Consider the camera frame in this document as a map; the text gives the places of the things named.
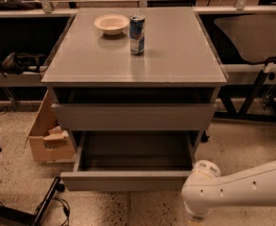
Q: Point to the grey drawer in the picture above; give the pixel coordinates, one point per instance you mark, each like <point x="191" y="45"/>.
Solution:
<point x="131" y="161"/>
<point x="134" y="117"/>

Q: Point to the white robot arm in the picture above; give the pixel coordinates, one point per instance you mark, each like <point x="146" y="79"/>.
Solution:
<point x="205" y="188"/>

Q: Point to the grey drawer cabinet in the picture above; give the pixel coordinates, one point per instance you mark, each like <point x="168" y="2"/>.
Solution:
<point x="177" y="66"/>

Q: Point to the grey top drawer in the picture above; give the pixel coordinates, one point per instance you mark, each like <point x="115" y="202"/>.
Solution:
<point x="134" y="117"/>

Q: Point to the cardboard box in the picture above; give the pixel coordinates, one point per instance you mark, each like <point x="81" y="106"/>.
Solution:
<point x="48" y="142"/>

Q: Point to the black chair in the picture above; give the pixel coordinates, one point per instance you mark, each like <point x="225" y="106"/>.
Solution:
<point x="246" y="45"/>

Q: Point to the blue silver drink can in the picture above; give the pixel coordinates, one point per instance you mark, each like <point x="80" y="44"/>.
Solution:
<point x="136" y="32"/>

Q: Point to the white bowl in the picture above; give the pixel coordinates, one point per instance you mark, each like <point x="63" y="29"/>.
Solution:
<point x="112" y="24"/>

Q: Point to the black headset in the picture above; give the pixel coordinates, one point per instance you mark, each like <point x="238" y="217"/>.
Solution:
<point x="18" y="63"/>

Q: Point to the black stand with cable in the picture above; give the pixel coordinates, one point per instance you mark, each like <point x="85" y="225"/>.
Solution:
<point x="34" y="219"/>

